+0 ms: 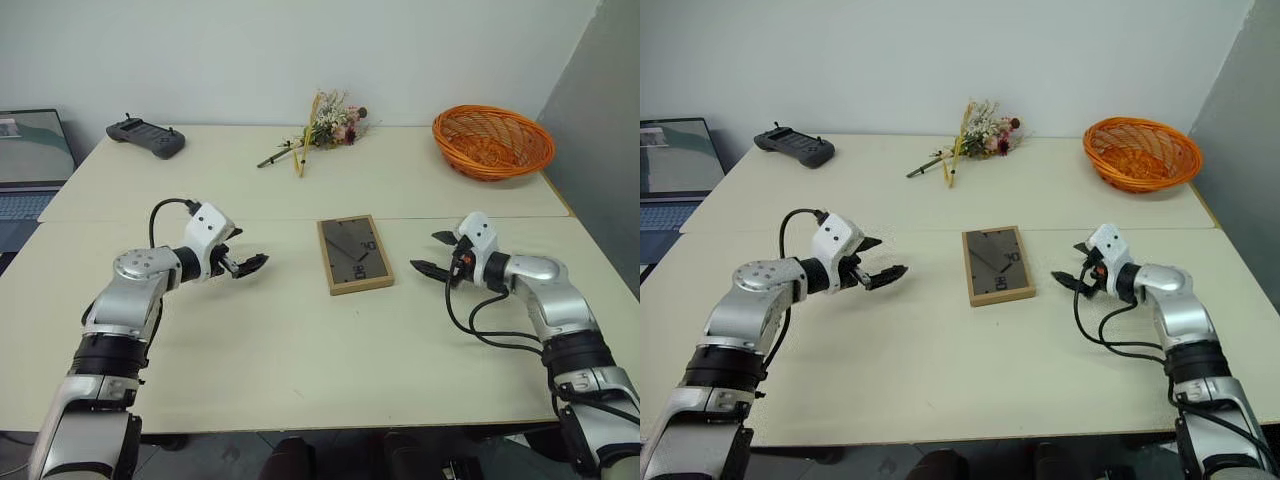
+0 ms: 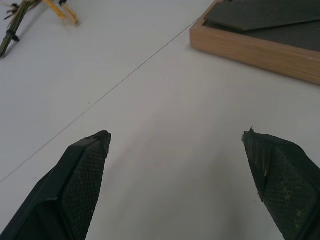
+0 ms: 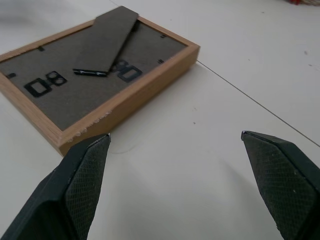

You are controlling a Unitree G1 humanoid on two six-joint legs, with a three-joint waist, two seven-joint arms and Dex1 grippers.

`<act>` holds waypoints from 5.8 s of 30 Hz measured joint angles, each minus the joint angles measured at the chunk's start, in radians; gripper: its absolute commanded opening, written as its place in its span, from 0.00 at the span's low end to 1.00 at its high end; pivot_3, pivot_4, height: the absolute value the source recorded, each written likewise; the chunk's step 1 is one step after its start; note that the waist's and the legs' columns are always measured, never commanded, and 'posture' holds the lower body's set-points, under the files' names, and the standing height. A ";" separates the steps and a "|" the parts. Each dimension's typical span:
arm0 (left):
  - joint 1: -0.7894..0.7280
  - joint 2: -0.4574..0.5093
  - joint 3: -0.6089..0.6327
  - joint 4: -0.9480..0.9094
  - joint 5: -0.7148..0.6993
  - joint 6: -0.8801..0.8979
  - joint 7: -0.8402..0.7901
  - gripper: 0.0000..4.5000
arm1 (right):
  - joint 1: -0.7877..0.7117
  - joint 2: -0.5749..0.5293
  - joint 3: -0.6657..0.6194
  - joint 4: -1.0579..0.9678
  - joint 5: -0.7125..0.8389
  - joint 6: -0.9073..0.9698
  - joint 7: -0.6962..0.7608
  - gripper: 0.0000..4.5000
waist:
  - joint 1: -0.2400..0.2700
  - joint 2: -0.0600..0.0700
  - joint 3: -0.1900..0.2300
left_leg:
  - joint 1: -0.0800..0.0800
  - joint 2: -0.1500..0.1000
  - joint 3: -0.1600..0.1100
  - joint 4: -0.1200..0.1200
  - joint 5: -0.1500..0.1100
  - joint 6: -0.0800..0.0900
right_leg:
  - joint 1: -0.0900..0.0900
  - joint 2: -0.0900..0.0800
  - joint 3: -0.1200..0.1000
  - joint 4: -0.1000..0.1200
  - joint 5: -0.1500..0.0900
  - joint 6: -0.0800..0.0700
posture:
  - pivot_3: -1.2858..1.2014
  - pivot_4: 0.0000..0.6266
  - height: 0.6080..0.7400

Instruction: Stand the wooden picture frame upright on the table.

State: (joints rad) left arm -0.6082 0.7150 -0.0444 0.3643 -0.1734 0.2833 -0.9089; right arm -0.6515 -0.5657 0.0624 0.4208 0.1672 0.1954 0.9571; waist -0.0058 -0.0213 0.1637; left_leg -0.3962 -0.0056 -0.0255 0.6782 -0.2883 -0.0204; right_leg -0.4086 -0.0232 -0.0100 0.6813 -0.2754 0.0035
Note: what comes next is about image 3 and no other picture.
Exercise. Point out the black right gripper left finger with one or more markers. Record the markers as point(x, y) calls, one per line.
point(62, 190)

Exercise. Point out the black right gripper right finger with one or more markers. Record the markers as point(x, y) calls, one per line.
point(282, 180)

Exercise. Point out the red and tan object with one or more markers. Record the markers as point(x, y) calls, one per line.
point(303, 2)

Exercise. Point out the wooden picture frame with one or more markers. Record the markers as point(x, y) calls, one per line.
point(82, 82)

